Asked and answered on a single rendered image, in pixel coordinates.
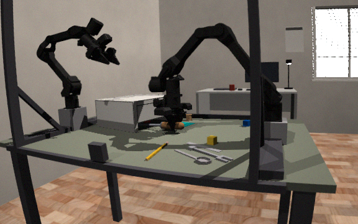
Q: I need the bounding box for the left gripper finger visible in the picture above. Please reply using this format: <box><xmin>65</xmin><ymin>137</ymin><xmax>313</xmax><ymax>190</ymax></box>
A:
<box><xmin>107</xmin><ymin>50</ymin><xmax>120</xmax><ymax>65</ymax></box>
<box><xmin>91</xmin><ymin>48</ymin><xmax>109</xmax><ymax>65</ymax></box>

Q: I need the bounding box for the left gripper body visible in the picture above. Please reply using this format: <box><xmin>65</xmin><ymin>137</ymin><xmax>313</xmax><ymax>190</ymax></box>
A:
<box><xmin>86</xmin><ymin>39</ymin><xmax>116</xmax><ymax>59</ymax></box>

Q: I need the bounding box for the small blue cube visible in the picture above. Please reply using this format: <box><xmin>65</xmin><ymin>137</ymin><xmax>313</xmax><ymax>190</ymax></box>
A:
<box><xmin>243</xmin><ymin>120</ymin><xmax>250</xmax><ymax>127</ymax></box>

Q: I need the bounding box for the tan cube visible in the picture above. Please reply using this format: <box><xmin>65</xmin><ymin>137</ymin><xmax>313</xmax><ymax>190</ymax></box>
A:
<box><xmin>186</xmin><ymin>114</ymin><xmax>192</xmax><ymax>121</ymax></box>

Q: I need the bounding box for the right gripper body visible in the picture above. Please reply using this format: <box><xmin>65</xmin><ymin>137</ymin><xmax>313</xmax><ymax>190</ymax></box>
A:
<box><xmin>154</xmin><ymin>91</ymin><xmax>192</xmax><ymax>116</ymax></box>

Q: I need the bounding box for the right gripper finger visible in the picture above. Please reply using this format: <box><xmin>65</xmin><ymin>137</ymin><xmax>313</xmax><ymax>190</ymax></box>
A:
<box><xmin>174</xmin><ymin>111</ymin><xmax>186</xmax><ymax>122</ymax></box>
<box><xmin>164</xmin><ymin>114</ymin><xmax>177</xmax><ymax>131</ymax></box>

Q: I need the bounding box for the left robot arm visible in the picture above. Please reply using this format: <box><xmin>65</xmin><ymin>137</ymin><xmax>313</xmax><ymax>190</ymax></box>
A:
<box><xmin>37</xmin><ymin>18</ymin><xmax>112</xmax><ymax>109</ymax></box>

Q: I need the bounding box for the yellow cube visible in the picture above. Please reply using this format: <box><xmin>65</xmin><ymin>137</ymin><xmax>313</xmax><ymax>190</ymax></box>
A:
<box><xmin>207</xmin><ymin>136</ymin><xmax>217</xmax><ymax>145</ymax></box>

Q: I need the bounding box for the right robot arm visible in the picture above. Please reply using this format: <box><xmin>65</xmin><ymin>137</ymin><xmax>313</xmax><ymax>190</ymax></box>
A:
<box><xmin>149</xmin><ymin>23</ymin><xmax>282</xmax><ymax>122</ymax></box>

